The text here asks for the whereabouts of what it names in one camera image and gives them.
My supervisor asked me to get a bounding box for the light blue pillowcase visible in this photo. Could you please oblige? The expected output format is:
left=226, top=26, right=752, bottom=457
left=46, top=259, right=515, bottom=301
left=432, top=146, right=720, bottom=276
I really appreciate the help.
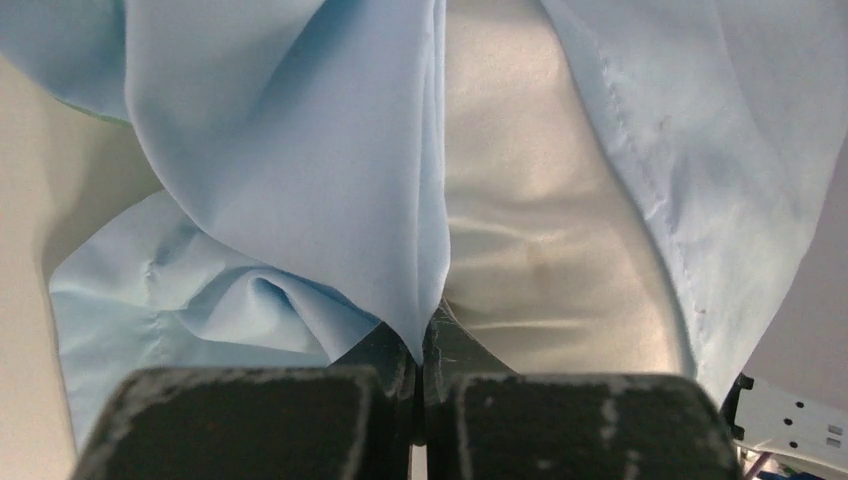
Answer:
left=1, top=1, right=847, bottom=446

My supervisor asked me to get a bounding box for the white pillow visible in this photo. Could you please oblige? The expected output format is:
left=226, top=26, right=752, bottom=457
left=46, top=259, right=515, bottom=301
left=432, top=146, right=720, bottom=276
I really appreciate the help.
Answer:
left=445, top=1, right=692, bottom=375

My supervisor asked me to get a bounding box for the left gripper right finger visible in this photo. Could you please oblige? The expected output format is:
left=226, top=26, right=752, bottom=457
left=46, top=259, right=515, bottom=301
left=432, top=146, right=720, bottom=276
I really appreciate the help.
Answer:
left=422, top=305, right=742, bottom=479

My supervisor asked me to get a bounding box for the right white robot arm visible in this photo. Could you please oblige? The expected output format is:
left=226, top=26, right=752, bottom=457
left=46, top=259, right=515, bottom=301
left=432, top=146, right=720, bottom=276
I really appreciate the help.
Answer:
left=721, top=374, right=847, bottom=479

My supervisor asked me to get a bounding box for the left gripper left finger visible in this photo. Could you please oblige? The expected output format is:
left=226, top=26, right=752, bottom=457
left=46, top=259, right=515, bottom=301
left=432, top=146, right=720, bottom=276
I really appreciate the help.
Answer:
left=74, top=325, right=417, bottom=479

